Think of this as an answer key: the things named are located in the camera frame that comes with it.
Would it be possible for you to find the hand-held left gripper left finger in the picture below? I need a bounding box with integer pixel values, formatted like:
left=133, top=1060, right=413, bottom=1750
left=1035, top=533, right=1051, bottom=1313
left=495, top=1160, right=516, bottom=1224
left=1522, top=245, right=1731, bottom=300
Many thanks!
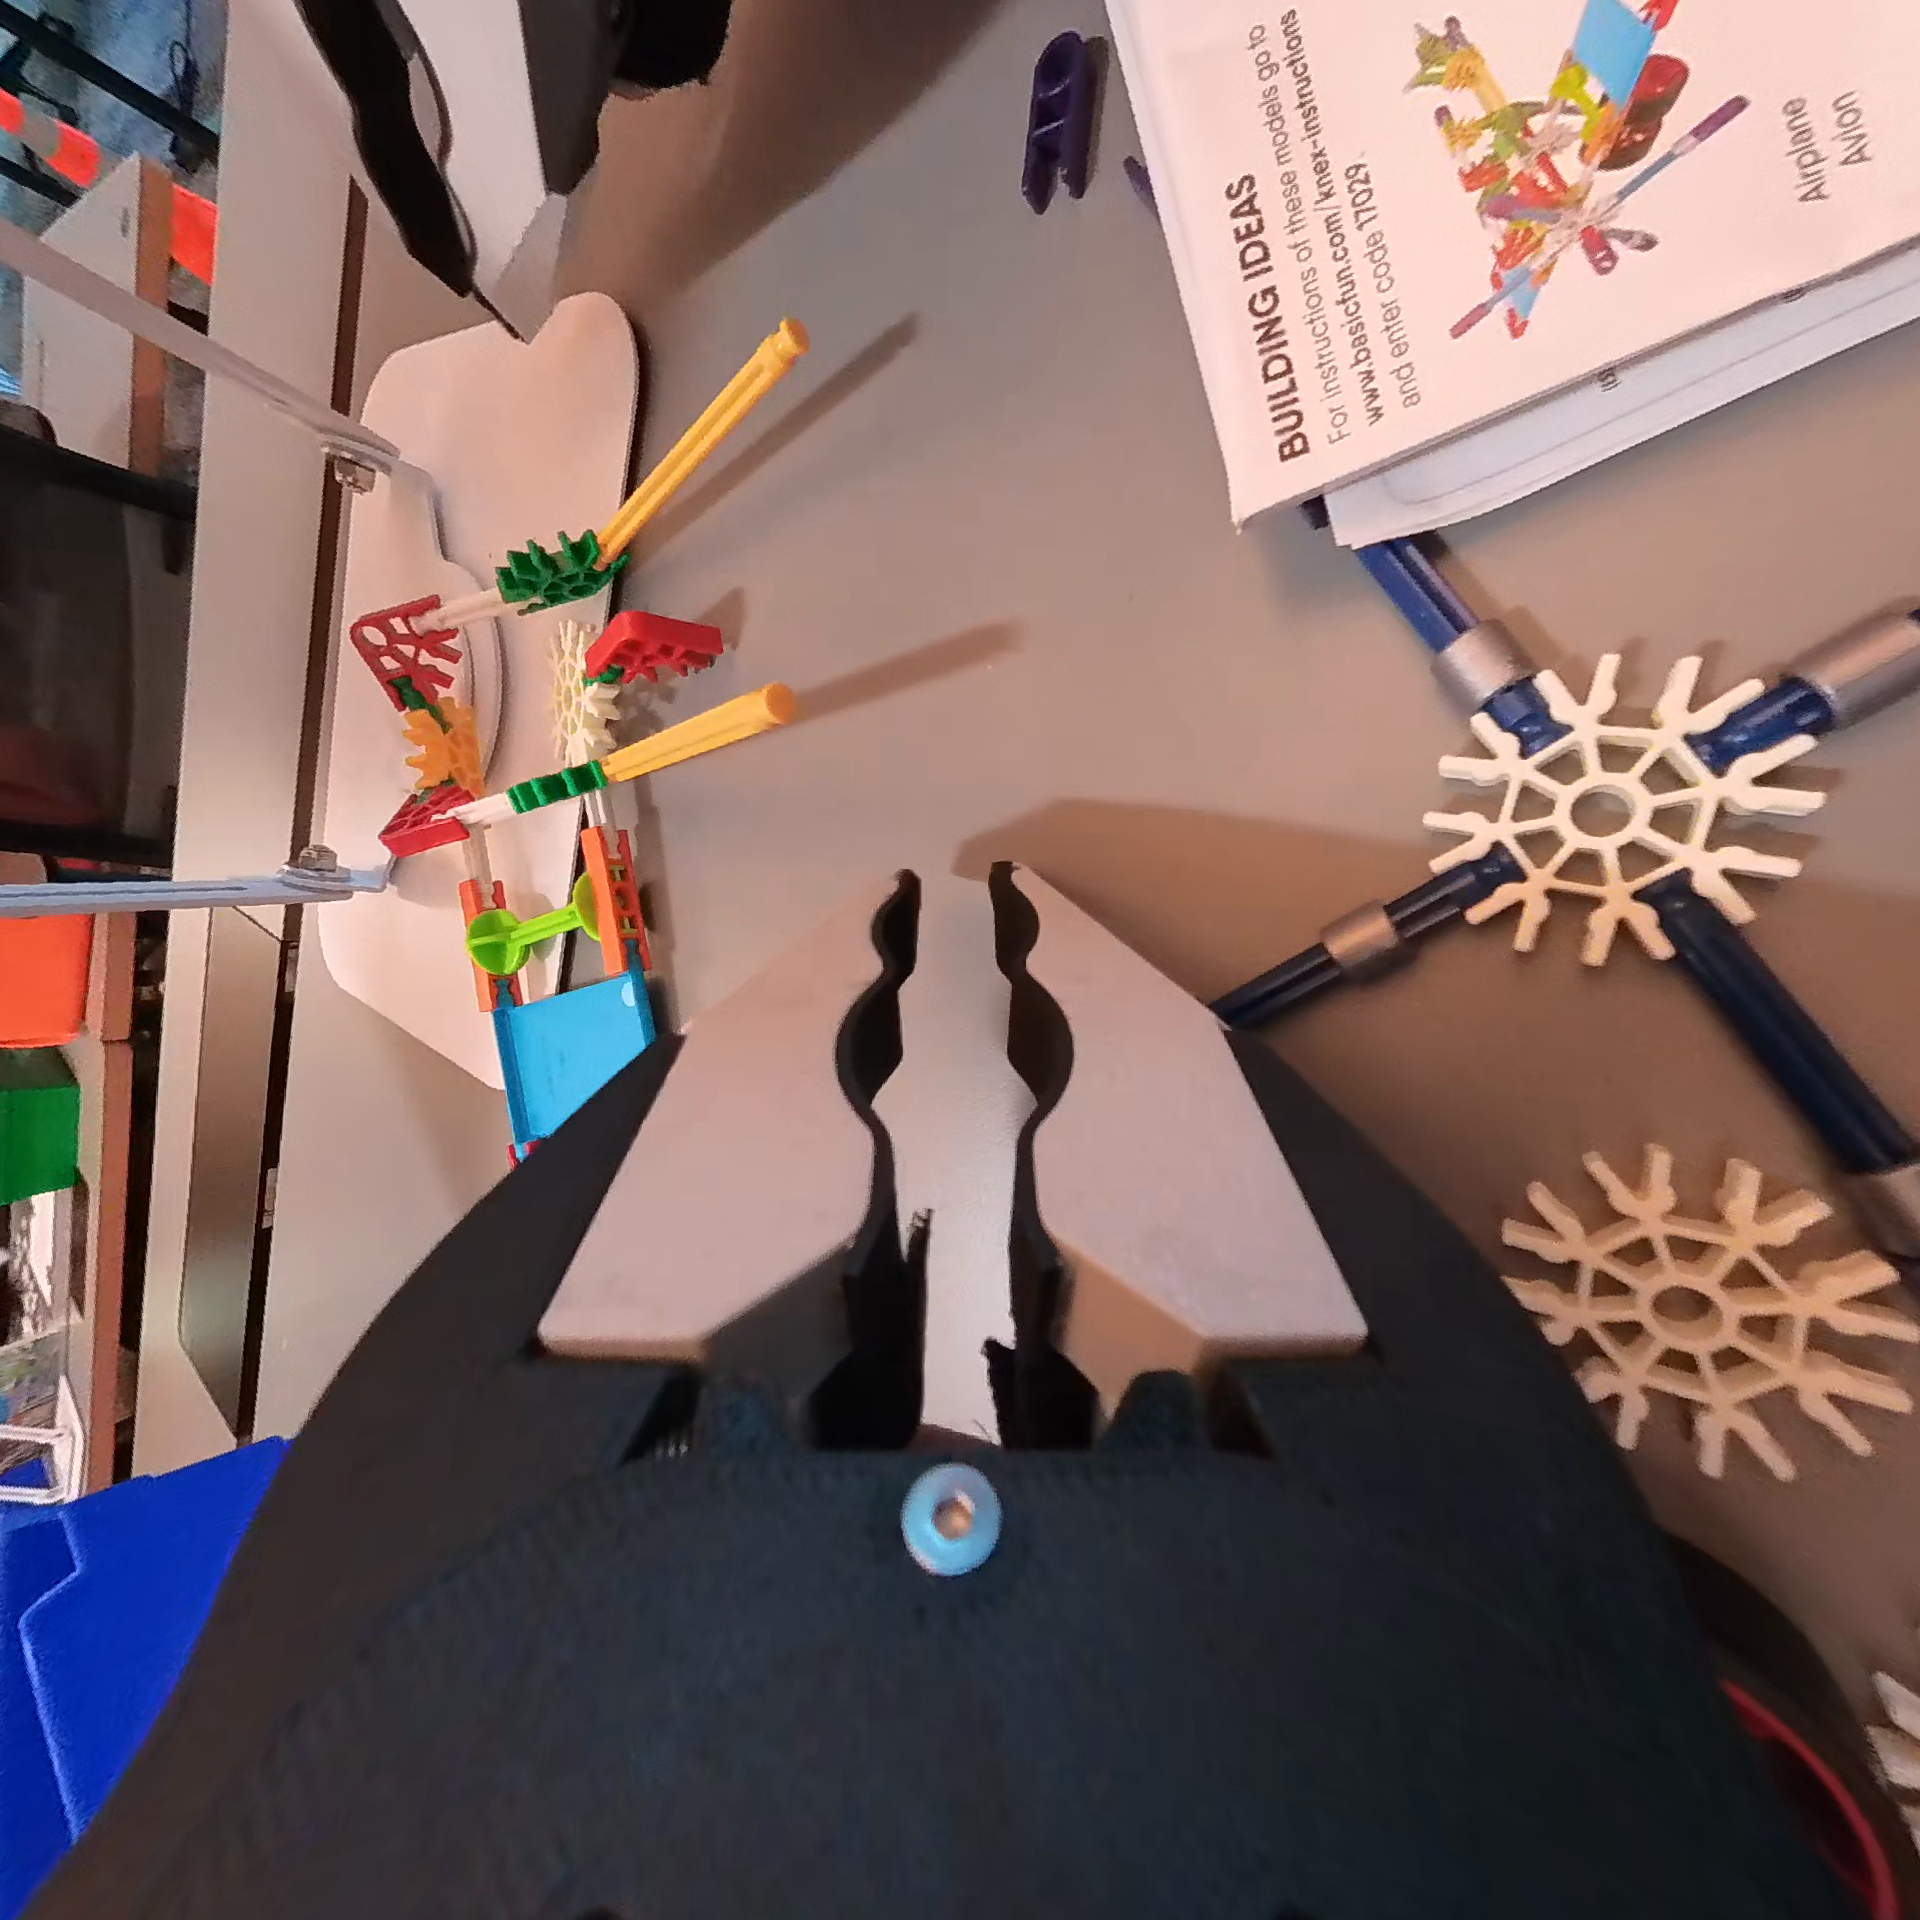
left=535, top=866, right=923, bottom=1450

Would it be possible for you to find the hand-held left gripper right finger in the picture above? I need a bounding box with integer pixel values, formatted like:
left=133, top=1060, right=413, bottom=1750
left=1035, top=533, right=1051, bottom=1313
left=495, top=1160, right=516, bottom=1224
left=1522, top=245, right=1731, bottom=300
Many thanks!
left=983, top=860, right=1370, bottom=1450

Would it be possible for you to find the colourful toy construction model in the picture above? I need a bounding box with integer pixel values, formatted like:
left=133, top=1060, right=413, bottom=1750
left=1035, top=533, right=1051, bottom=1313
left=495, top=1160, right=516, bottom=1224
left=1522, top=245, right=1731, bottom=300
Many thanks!
left=347, top=315, right=812, bottom=1172

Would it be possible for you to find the blue plastic bin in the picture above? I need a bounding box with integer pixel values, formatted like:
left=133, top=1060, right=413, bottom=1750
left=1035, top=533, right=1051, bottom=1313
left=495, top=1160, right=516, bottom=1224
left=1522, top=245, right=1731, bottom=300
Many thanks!
left=0, top=1437, right=291, bottom=1920

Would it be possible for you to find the white snowflake connector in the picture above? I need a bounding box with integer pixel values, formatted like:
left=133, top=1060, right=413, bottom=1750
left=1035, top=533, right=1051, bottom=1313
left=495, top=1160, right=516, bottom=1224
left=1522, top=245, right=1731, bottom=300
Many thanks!
left=1500, top=1142, right=1920, bottom=1483
left=1863, top=1668, right=1920, bottom=1805

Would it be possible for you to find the purple toy connector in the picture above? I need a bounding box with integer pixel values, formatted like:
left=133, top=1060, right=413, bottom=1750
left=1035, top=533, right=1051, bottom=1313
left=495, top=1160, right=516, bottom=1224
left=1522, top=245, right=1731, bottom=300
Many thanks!
left=1020, top=29, right=1109, bottom=212

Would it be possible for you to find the snowflake connector with blue rods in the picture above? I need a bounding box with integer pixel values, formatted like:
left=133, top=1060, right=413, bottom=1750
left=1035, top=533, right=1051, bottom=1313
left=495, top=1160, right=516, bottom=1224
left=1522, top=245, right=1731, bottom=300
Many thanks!
left=1211, top=533, right=1920, bottom=1256

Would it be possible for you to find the green storage bin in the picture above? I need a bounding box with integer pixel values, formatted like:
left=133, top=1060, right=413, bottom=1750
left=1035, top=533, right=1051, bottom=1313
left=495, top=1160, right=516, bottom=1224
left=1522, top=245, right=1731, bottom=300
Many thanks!
left=0, top=1050, right=84, bottom=1205

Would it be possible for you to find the orange storage bin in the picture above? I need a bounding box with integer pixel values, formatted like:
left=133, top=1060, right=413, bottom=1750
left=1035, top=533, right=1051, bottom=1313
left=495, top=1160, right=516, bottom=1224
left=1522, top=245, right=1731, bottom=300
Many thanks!
left=0, top=907, right=96, bottom=1050

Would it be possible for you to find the black shelf rack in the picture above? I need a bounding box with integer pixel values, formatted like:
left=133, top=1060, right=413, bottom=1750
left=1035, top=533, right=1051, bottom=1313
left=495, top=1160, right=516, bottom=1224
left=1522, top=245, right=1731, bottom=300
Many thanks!
left=0, top=0, right=203, bottom=873

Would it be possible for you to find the black and red round object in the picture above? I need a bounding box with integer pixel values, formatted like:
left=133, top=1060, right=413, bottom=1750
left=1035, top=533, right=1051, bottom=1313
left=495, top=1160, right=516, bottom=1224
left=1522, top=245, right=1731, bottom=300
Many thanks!
left=1658, top=1530, right=1920, bottom=1920

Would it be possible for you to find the printed instruction booklet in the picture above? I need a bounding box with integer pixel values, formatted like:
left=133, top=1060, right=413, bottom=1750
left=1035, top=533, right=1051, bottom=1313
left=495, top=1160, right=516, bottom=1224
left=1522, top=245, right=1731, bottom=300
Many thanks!
left=1102, top=0, right=1920, bottom=549

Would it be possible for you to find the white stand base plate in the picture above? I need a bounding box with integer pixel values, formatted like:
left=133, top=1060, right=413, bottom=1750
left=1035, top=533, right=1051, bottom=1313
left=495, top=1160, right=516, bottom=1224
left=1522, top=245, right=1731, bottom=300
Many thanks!
left=315, top=293, right=648, bottom=1089

